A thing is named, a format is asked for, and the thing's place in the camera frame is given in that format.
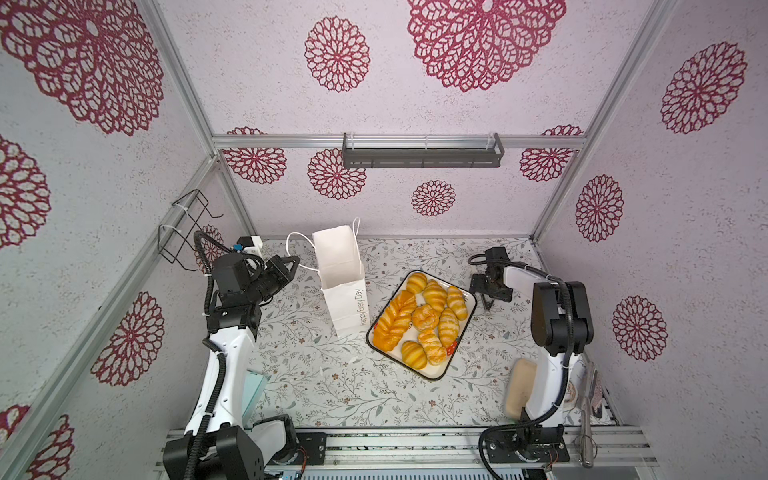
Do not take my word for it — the small round patterned dish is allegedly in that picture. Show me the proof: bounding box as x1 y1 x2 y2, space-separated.
562 372 586 411

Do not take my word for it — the white paper bag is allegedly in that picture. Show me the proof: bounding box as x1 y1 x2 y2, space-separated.
285 217 370 337

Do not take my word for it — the long braided orange bread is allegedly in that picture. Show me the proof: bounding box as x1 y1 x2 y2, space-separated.
372 291 417 352

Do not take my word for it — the small round bread top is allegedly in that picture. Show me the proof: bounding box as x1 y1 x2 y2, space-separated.
406 272 429 295

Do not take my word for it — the black wire wall rack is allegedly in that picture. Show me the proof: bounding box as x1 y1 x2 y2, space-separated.
155 189 223 272

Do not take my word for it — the beige sponge block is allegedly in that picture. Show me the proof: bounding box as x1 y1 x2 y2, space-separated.
504 358 537 420

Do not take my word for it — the round croissant bread centre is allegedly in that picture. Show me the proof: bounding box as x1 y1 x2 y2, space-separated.
411 304 440 332

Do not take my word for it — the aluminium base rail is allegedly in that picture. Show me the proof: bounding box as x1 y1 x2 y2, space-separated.
297 425 659 470

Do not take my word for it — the twisted bread bottom right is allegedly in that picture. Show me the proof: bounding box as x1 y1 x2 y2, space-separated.
418 329 448 365

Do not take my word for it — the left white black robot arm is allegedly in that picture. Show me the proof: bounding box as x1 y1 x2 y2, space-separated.
162 230 303 479

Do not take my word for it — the light green box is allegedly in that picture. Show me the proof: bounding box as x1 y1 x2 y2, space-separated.
241 370 268 424

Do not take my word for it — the metal handled tool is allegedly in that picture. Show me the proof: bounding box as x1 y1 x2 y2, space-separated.
575 355 602 469

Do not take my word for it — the striped bread roll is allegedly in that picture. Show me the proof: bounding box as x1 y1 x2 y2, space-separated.
422 279 448 314
447 286 469 321
438 307 460 349

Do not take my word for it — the white tray black rim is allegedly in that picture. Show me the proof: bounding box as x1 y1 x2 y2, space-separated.
366 270 477 381

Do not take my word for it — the yellow bun bottom left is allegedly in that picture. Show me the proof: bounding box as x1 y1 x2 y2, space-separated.
401 341 428 370

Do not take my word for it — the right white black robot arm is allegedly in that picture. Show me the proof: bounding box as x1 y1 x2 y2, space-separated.
468 247 594 471

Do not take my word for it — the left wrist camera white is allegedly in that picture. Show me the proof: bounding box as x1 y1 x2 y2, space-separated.
233 236 263 258

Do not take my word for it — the black wall shelf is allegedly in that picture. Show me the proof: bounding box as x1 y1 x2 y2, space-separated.
341 134 505 169

